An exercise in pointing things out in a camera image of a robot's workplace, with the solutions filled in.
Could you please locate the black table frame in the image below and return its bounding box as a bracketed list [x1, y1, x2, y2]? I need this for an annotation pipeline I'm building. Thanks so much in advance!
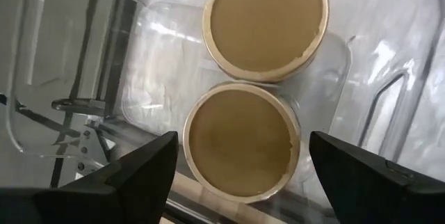
[0, 0, 147, 190]

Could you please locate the tan lid seasoning can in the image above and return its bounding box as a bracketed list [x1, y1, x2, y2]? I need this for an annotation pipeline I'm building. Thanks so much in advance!
[202, 0, 330, 83]
[182, 81, 302, 205]

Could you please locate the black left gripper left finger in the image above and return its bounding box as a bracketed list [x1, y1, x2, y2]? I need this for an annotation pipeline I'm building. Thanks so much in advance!
[0, 131, 179, 224]

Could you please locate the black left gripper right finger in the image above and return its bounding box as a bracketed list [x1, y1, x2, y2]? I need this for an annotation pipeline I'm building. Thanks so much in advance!
[309, 131, 445, 224]

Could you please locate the clear plastic bin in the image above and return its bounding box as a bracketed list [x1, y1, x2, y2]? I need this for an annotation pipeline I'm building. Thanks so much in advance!
[6, 0, 445, 224]

